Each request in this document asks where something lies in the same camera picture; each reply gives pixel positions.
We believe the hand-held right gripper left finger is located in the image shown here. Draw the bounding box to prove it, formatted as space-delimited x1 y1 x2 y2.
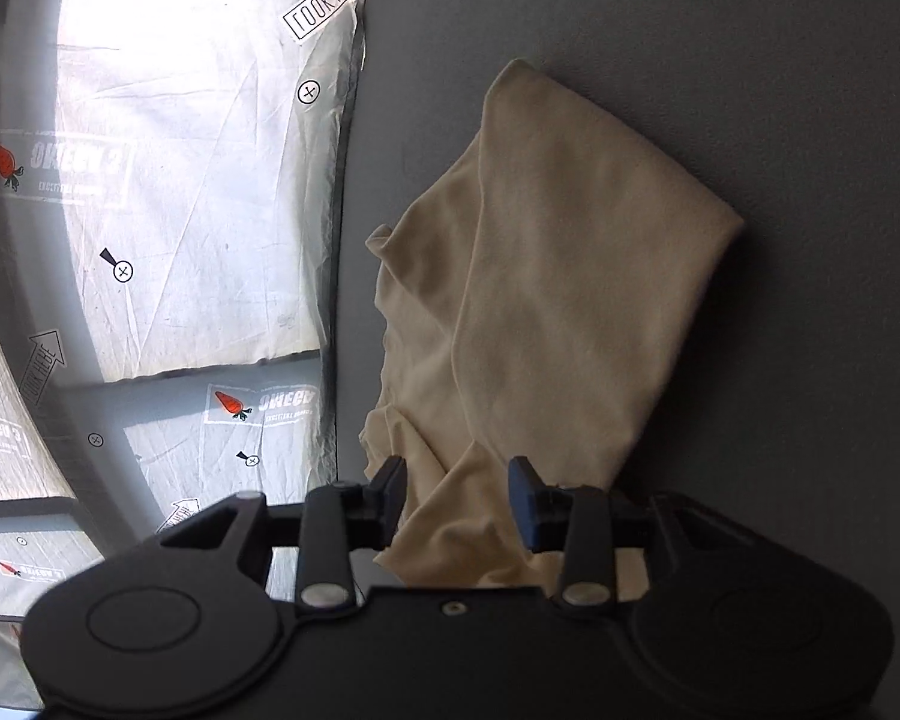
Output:
156 454 410 612

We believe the white printed sheet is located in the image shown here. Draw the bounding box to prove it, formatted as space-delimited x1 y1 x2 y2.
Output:
0 0 380 713

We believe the beige long-sleeve sweater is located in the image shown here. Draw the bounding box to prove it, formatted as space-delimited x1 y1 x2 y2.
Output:
358 58 745 590

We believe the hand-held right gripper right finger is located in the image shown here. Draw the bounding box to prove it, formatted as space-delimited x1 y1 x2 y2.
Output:
507 454 730 610

